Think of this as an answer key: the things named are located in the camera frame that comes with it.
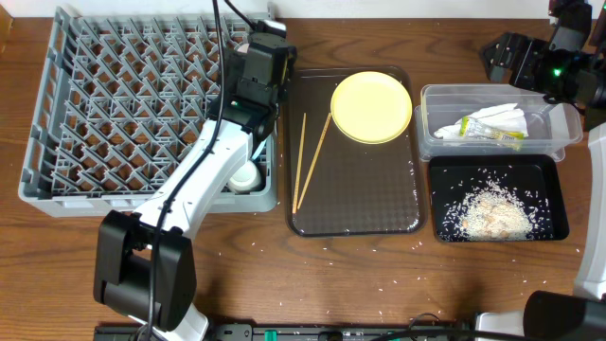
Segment dark brown serving tray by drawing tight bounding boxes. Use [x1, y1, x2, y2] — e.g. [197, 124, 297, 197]
[282, 67, 428, 237]

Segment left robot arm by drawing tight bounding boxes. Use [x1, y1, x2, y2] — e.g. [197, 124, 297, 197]
[93, 20, 296, 340]

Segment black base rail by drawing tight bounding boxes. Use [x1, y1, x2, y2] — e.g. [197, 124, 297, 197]
[93, 321, 569, 341]

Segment black waste tray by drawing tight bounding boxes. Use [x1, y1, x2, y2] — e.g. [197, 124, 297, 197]
[429, 154, 570, 242]

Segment white pink bowl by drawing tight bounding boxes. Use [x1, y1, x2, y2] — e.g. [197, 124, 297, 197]
[236, 44, 249, 53]

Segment white paper cup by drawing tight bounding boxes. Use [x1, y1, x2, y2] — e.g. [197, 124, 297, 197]
[226, 160, 262, 194]

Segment yellow plate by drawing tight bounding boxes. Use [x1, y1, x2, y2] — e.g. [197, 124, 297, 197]
[330, 71, 413, 145]

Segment wooden chopstick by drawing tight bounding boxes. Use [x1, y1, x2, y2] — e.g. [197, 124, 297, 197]
[292, 113, 307, 215]
[296, 113, 332, 210]

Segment rice and food scraps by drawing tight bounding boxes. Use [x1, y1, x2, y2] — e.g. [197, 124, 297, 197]
[437, 179, 553, 242]

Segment light blue bowl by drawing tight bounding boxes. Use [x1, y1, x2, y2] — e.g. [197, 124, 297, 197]
[251, 139, 267, 162]

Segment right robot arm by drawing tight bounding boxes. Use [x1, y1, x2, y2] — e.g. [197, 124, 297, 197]
[479, 0, 605, 340]

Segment clear plastic bin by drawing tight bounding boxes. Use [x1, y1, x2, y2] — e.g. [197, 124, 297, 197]
[415, 83, 582, 161]

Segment grey dishwasher rack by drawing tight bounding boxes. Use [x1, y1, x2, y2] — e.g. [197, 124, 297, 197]
[18, 8, 251, 217]

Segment wrapper and napkin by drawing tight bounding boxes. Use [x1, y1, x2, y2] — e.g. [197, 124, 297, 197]
[432, 103, 529, 150]

